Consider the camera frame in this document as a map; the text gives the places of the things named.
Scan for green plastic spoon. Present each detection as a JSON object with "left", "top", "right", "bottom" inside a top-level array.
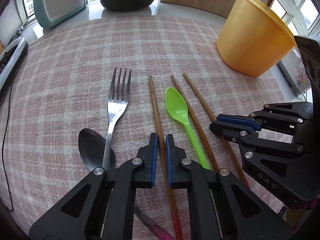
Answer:
[{"left": 165, "top": 87, "right": 210, "bottom": 170}]

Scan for steel fork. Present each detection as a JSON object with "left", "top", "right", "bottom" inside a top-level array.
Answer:
[{"left": 103, "top": 68, "right": 131, "bottom": 170}]

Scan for kitchen scissors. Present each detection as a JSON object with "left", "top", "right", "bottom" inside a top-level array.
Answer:
[{"left": 11, "top": 24, "right": 26, "bottom": 41}]

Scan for white floral rice cooker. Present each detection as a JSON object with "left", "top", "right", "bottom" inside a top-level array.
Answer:
[{"left": 277, "top": 48, "right": 311, "bottom": 95}]

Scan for steel spoon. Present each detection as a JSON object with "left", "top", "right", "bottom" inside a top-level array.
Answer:
[{"left": 78, "top": 128, "right": 172, "bottom": 239}]

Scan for yellow plastic utensil bucket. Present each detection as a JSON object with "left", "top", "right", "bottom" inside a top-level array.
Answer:
[{"left": 216, "top": 0, "right": 296, "bottom": 77}]

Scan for pink plaid table mat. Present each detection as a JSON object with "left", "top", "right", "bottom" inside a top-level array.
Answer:
[{"left": 1, "top": 16, "right": 285, "bottom": 232}]

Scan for white plastic cutting board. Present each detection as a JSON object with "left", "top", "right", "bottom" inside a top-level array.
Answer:
[{"left": 0, "top": 2, "right": 22, "bottom": 47}]

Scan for white teal electric cooker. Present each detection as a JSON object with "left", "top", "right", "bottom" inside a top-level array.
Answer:
[{"left": 33, "top": 0, "right": 88, "bottom": 29}]

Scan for black cable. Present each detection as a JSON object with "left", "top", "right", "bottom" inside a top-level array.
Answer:
[{"left": 1, "top": 55, "right": 28, "bottom": 212}]

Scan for white ring light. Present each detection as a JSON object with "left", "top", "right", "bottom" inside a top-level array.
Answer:
[{"left": 0, "top": 36, "right": 29, "bottom": 101}]

